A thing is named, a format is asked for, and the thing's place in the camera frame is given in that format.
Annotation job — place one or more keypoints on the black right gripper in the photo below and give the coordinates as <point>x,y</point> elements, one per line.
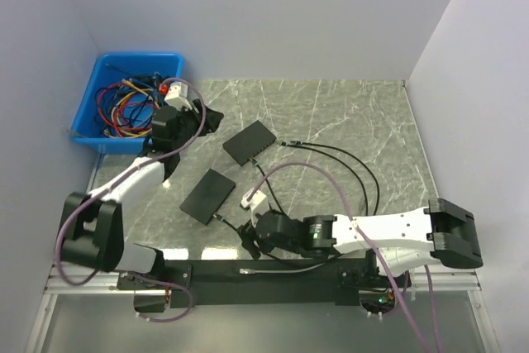
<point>248,236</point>

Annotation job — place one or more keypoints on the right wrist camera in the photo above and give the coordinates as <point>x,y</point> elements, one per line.
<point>255,202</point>

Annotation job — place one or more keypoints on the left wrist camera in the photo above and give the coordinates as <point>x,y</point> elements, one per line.
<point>177,95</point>

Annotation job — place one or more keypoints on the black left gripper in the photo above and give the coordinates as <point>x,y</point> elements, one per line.
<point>212,121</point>

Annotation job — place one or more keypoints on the blue plastic bin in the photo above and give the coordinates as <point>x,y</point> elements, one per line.
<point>116,112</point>

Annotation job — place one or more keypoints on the black network switch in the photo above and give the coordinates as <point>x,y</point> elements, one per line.
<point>207,196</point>
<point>249,142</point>

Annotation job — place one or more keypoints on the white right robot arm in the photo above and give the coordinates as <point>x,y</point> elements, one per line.
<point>440,233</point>

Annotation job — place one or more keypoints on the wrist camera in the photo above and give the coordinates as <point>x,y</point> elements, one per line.
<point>177,95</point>
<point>255,202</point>

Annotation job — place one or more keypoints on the aluminium rail frame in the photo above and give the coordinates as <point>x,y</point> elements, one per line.
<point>338,258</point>

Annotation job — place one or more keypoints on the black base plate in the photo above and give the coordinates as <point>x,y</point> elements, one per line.
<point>224,282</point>

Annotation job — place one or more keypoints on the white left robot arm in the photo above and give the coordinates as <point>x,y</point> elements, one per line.
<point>91,230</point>

